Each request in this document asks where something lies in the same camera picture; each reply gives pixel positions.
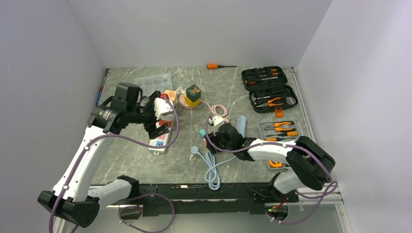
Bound pink round socket base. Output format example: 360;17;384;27
179;94;201;109

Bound white long power strip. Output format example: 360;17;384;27
148;109;175;155

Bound light blue power strip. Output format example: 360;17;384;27
236;116;247;137

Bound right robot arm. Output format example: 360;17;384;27
206;115;336;201

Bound orange handled screwdriver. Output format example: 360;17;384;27
206;64;237;70

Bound light blue cable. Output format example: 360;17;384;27
198;151;237;191

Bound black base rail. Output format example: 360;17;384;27
116;183;299;216

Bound teal cube adapter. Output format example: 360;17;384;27
198;129;206;138

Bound pink coiled cable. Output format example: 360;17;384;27
199;100;230;123

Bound red cube adapter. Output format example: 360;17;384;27
157;119;174;128

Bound yellow cube adapter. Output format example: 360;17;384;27
183;95;201;109

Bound clear screw organizer box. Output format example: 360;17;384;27
134;73;173;97

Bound black tool case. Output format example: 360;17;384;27
241;66;298;113

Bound orange cube adapter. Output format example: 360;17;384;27
164;90;178;105

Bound dark green cube adapter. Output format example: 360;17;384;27
186;84;202;102

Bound grey tool case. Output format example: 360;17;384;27
257;117;305;170

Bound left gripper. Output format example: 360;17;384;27
127;91;170;138

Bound orange handled pliers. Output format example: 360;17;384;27
256;97;284;108

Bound orange tape measure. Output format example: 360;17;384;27
268;161;283;169

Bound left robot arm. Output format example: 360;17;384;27
37;82;177;232

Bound light blue round plug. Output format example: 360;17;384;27
190;146;200;155

